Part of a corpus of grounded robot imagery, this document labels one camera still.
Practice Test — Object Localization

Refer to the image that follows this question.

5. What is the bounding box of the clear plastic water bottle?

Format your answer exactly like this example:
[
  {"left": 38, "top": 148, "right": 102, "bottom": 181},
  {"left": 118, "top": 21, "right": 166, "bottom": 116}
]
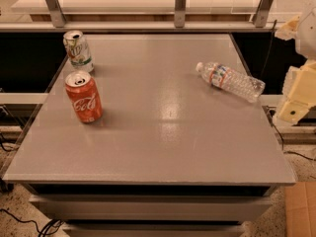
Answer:
[{"left": 196, "top": 62, "right": 266, "bottom": 103}]

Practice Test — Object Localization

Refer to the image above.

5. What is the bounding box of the brown cardboard box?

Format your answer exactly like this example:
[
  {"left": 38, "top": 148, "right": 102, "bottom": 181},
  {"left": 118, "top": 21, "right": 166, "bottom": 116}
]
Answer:
[{"left": 284, "top": 182, "right": 316, "bottom": 237}]

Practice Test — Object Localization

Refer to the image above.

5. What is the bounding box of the red coke can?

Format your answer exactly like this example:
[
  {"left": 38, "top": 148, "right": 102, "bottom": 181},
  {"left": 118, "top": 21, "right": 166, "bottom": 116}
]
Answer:
[{"left": 65, "top": 70, "right": 103, "bottom": 123}]

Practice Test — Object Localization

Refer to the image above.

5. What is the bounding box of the metal window frame rail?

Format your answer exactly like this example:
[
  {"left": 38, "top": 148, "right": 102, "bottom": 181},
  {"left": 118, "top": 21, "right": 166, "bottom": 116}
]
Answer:
[{"left": 0, "top": 0, "right": 300, "bottom": 33}]

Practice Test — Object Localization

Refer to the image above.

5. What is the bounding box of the black cable right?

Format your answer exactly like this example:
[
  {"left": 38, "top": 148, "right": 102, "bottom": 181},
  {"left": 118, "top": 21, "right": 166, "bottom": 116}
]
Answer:
[{"left": 265, "top": 106, "right": 316, "bottom": 163}]

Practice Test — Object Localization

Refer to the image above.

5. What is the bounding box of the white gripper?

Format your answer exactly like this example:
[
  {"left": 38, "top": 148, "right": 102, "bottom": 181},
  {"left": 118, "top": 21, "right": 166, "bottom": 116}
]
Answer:
[{"left": 275, "top": 15, "right": 316, "bottom": 126}]

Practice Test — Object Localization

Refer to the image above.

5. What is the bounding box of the black floor cable left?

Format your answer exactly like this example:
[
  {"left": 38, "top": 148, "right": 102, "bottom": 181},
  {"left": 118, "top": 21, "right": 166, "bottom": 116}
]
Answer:
[{"left": 0, "top": 207, "right": 63, "bottom": 237}]

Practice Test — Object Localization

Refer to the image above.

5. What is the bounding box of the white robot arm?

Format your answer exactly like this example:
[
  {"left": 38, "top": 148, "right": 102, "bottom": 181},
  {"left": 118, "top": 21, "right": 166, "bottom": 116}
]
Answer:
[{"left": 273, "top": 5, "right": 316, "bottom": 126}]

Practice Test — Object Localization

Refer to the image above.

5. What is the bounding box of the green white 7up can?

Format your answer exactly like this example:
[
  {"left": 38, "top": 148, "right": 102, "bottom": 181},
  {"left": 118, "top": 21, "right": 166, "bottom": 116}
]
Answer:
[{"left": 63, "top": 31, "right": 94, "bottom": 73}]

